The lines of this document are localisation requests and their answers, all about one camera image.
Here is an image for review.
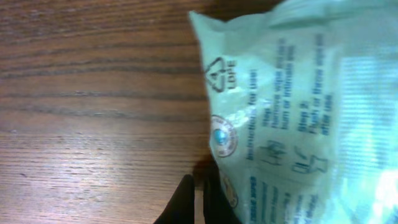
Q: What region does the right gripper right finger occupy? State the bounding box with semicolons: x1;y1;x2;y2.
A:
203;164;241;224

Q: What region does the teal wipes packet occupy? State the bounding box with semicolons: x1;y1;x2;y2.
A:
189;0;397;224

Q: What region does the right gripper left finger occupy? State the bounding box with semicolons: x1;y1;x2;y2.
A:
154;174;195;224

